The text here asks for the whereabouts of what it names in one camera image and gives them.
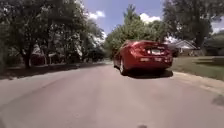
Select pale house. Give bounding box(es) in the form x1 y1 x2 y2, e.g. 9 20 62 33
173 39 201 57

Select green trees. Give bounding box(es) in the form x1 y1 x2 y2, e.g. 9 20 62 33
103 4 171 58

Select row of trees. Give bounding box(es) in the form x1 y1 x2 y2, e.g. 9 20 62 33
0 0 107 70

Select grass verge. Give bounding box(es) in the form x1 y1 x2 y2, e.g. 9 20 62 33
168 55 224 82

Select grey asphalt road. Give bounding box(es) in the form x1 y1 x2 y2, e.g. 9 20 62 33
0 60 224 128

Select red car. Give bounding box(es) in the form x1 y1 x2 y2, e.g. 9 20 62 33
112 39 174 76

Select large dark tree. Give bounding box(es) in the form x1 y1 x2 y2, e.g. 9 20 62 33
162 0 224 48

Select building behind trees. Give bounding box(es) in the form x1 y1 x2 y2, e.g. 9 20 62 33
29 44 68 67

